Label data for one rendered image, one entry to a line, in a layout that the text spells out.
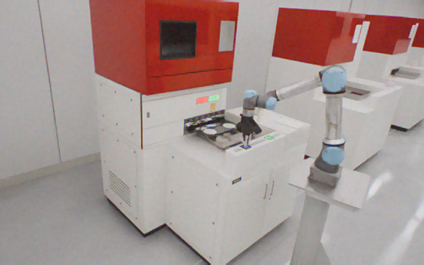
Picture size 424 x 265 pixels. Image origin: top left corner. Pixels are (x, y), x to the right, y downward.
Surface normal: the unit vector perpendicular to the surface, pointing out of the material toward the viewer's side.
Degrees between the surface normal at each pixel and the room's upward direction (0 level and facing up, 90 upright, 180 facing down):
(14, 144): 90
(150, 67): 90
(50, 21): 90
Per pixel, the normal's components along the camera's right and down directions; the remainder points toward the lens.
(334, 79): -0.40, 0.19
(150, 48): 0.69, 0.32
